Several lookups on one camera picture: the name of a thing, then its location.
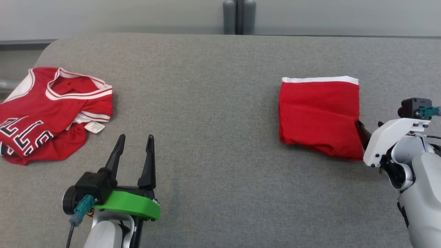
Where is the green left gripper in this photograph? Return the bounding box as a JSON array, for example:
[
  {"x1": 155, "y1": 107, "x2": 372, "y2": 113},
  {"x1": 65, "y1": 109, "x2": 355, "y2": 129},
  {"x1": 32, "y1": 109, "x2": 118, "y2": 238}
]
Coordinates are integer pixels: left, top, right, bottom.
[{"x1": 95, "y1": 134, "x2": 161, "y2": 221}]

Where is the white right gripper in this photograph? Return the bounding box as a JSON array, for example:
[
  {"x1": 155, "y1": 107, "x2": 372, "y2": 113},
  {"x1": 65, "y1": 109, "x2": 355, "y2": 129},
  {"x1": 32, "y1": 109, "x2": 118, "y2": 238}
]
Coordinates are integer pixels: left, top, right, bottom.
[{"x1": 355, "y1": 118, "x2": 431, "y2": 168}]

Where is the red shorts white waistband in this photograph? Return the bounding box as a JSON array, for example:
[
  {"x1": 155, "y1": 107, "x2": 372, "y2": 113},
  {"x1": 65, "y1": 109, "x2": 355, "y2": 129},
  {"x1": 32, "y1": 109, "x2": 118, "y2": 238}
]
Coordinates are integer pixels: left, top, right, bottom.
[{"x1": 278, "y1": 76, "x2": 365, "y2": 161}]

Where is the red basketball jersey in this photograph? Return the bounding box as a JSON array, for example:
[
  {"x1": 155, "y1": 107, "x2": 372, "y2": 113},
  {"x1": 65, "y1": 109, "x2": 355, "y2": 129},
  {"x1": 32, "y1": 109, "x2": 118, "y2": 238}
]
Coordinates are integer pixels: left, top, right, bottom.
[{"x1": 0, "y1": 67, "x2": 113, "y2": 166}]

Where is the black right cable teal plug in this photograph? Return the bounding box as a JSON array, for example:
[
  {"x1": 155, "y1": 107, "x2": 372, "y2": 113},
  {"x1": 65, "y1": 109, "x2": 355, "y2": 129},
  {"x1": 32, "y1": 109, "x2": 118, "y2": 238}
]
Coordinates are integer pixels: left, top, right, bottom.
[{"x1": 415, "y1": 106, "x2": 441, "y2": 140}]

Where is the black cable teal plug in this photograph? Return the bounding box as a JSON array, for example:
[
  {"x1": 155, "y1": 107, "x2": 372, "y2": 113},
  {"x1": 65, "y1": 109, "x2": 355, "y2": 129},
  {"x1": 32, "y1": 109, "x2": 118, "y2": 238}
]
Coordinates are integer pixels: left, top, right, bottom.
[
  {"x1": 415, "y1": 106, "x2": 441, "y2": 140},
  {"x1": 65, "y1": 195, "x2": 95, "y2": 248}
]

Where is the black left cable teal plug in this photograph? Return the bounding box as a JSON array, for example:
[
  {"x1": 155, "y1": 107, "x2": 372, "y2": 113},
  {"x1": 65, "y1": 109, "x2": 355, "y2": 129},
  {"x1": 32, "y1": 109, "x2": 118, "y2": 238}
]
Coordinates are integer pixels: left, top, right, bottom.
[{"x1": 65, "y1": 195, "x2": 95, "y2": 248}]

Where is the grey partition post pair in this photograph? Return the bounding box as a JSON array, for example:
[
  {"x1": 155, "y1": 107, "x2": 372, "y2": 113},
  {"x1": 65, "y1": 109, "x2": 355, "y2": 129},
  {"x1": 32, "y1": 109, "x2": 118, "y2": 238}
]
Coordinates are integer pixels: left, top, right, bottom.
[{"x1": 223, "y1": 0, "x2": 257, "y2": 35}]

